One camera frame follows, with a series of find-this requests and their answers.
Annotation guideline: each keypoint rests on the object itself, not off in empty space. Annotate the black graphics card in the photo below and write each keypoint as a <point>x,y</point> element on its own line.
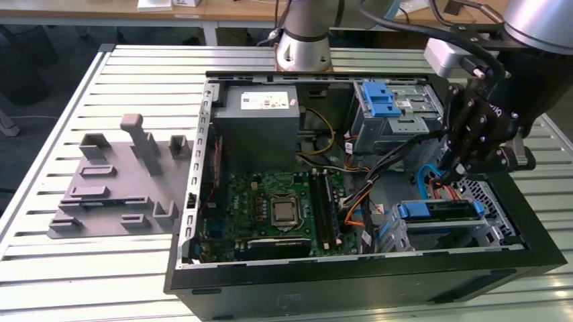
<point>277,246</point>

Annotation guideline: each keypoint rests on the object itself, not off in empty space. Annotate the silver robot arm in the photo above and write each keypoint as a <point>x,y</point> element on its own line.
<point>305,20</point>

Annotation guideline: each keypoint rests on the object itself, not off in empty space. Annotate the black RAM slot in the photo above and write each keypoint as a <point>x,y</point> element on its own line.
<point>318,208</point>

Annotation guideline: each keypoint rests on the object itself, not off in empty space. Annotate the hard disk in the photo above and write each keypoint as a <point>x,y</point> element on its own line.
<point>414,211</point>

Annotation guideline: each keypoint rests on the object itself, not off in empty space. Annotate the black chair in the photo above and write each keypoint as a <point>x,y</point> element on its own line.
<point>27,67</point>

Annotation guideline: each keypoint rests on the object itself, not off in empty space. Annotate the wooden desk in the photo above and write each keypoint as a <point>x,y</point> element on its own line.
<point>67,10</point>

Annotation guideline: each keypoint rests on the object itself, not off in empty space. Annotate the RAM stick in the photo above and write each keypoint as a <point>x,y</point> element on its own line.
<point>333,208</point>

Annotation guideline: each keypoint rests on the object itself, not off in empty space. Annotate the CPU socket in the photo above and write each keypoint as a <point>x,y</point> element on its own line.
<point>270,214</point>

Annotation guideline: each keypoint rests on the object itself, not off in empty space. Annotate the silver optical drive cage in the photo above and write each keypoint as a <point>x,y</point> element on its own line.
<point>402,131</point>

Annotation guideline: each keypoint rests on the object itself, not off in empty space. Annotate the silver CPU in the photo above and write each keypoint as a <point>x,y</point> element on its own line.
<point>284,214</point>

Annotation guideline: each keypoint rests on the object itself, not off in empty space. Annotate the black PC case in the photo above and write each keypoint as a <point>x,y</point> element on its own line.
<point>358,292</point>

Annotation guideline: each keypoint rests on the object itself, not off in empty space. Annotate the silver disk bay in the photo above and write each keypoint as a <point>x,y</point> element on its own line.
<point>448,229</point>

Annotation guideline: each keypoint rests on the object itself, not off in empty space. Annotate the green motherboard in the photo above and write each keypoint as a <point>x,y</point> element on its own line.
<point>250,201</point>

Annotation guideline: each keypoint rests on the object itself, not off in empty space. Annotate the grey parts rack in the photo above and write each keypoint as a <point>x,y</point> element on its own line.
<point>121,188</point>

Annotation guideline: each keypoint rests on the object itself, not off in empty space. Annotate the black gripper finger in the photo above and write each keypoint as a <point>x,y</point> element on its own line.
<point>485,137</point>
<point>454,127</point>

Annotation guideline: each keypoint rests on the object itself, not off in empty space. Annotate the blue drive cage latch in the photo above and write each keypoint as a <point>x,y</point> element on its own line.
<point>381,100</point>

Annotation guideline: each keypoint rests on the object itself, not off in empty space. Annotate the grey power supply unit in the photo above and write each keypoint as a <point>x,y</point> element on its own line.
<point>255,141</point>

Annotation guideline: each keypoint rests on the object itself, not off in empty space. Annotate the white box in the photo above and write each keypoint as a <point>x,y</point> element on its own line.
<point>187,2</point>
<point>154,5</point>

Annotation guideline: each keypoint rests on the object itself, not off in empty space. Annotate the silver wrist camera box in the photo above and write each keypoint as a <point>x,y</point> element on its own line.
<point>444,57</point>

